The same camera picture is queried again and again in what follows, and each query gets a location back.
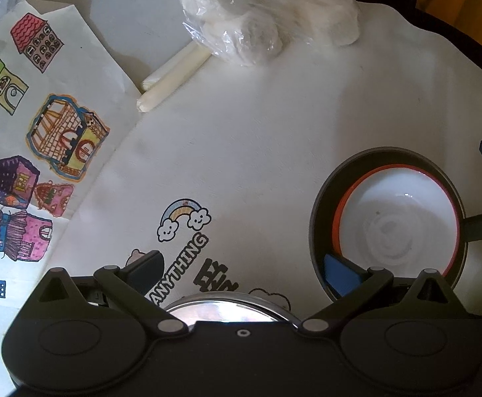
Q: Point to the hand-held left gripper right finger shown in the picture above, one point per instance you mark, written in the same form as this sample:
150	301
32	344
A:
342	277

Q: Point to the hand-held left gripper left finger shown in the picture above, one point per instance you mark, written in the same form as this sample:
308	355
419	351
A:
146	271

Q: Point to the deep steel bowl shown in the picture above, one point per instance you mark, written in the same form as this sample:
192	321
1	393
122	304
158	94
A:
327	198

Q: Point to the round shiny steel bowl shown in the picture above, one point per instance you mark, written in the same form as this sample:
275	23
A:
224	308

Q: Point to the white printed cloth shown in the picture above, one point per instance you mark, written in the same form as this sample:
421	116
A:
265	153

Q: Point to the house drawings paper sheet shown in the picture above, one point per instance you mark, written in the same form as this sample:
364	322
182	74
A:
1	281
59	87

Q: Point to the white sticks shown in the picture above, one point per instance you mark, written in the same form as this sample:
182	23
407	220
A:
170	89

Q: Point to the cream paper roll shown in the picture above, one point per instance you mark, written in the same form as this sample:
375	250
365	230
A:
174	68

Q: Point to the plastic bag of white rolls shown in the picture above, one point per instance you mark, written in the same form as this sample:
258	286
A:
265	12

